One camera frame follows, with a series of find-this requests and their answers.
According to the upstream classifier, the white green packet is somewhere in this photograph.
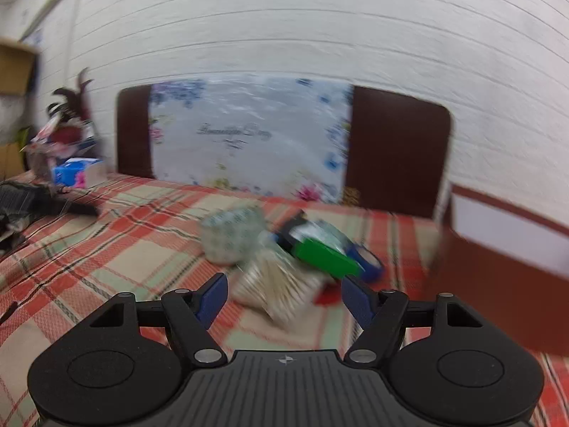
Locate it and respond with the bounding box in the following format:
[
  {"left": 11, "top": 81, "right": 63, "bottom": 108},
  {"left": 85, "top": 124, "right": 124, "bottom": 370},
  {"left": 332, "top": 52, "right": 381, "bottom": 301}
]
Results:
[{"left": 301, "top": 221, "right": 353, "bottom": 251}]

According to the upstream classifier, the brown headboard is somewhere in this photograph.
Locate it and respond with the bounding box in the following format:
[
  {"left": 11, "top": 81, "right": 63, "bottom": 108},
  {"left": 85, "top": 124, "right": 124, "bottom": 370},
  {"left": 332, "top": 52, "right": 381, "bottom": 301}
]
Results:
[{"left": 116, "top": 84, "right": 452, "bottom": 220}]

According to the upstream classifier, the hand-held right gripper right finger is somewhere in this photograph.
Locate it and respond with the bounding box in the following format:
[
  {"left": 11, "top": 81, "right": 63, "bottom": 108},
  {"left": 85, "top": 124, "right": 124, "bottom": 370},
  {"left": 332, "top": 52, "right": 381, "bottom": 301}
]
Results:
[{"left": 341, "top": 275, "right": 482, "bottom": 364}]

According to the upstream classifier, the cardboard box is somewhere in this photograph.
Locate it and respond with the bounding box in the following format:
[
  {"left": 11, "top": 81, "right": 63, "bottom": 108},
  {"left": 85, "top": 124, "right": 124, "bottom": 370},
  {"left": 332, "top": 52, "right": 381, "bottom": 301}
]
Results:
[{"left": 0, "top": 38, "right": 39, "bottom": 97}]

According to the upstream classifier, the green flat item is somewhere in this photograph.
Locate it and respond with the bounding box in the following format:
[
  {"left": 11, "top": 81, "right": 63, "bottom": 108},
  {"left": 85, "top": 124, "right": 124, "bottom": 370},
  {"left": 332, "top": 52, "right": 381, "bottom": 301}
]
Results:
[{"left": 295, "top": 239, "right": 361, "bottom": 279}]

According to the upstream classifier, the floral pillow in plastic cover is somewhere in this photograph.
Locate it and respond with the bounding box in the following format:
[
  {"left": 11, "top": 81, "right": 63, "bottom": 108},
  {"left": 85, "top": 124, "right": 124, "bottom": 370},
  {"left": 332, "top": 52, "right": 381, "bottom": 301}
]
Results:
[{"left": 149, "top": 75, "right": 355, "bottom": 206}]

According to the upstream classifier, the red plaid blanket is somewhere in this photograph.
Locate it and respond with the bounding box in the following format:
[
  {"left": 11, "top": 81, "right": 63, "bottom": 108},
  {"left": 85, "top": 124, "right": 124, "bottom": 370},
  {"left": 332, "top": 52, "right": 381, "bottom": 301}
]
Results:
[{"left": 0, "top": 171, "right": 569, "bottom": 427}]

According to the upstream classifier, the blue tissue box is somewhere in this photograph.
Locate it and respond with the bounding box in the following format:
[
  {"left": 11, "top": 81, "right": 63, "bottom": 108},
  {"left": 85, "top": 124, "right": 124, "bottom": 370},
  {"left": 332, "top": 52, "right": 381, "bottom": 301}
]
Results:
[{"left": 52, "top": 157, "right": 108, "bottom": 189}]

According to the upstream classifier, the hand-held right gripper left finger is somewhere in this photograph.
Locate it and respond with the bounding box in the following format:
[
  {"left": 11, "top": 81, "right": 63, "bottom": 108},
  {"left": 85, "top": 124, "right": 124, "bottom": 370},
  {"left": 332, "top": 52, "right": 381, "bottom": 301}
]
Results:
[{"left": 90, "top": 273, "right": 229, "bottom": 364}]

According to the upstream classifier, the dark cloth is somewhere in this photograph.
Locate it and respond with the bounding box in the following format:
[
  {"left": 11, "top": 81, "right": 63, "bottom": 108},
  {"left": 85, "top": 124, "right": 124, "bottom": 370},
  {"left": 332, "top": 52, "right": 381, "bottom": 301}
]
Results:
[{"left": 0, "top": 180, "right": 101, "bottom": 251}]

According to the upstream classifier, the blue tape roll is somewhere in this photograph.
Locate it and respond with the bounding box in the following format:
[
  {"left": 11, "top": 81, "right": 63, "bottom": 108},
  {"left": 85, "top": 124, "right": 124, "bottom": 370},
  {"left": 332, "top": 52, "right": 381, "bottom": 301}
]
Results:
[{"left": 346, "top": 242, "right": 385, "bottom": 282}]

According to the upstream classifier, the brown box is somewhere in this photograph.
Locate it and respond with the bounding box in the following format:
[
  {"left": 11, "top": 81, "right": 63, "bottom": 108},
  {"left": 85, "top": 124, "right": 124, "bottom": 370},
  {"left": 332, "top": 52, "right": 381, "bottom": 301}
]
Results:
[{"left": 426, "top": 182, "right": 569, "bottom": 357}]

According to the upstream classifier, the small red item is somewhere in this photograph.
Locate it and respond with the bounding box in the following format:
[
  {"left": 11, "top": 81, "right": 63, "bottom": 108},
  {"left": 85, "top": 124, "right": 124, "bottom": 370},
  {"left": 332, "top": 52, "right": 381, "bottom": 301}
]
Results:
[{"left": 313, "top": 282, "right": 346, "bottom": 307}]

